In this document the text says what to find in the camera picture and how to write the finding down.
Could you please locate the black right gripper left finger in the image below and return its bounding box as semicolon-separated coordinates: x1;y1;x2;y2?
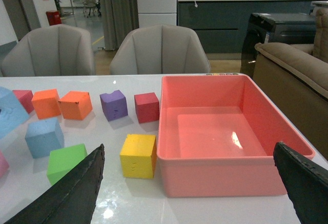
6;144;105;223

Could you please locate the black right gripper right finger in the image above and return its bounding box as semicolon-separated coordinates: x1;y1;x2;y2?
273;142;327;223

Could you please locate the light blue foam block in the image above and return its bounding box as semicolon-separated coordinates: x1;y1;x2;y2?
1;87;30;138
25;117;65;158

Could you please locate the green foam block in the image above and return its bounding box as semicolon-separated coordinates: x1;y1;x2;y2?
47;144;88;185

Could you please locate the pink foam block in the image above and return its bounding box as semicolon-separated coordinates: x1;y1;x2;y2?
0;151;9;177

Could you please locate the yellow foam block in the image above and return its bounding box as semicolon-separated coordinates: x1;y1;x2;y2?
119;134;157;179

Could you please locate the orange foam block right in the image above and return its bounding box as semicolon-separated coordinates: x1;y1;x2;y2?
58;91;93;120

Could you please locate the orange foam block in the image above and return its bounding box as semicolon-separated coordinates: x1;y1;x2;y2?
58;91;93;120
32;89;61;119

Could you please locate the orange foam block left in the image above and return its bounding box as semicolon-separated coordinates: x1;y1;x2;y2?
32;89;61;119

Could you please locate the purple foam block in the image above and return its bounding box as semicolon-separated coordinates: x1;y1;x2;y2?
99;90;128;121

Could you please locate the pink plastic bin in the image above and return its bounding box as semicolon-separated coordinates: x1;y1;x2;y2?
157;75;315;197

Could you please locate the magenta foam block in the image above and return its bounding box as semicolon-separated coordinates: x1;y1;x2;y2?
13;90;34;114

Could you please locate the tan sofa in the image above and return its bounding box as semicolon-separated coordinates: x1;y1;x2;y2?
253;8;327;158

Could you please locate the dark red foam block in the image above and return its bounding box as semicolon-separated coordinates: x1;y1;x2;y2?
134;92;159;124

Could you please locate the grey chair left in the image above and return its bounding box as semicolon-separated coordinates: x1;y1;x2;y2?
1;24;95;77

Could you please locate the grey chair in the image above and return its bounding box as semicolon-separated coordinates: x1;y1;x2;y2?
1;24;95;77
110;25;211;75

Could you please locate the black appliance box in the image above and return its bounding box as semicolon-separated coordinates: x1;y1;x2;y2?
240;13;316;77

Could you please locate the grey chair right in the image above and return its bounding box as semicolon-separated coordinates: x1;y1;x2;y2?
110;25;211;75

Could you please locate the red box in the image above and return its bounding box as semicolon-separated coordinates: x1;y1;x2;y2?
46;10;62;26

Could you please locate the dark grey counter cabinet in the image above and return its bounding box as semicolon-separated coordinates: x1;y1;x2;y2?
177;0;325;54

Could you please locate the white drawer cabinet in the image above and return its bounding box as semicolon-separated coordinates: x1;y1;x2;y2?
137;0;177;28

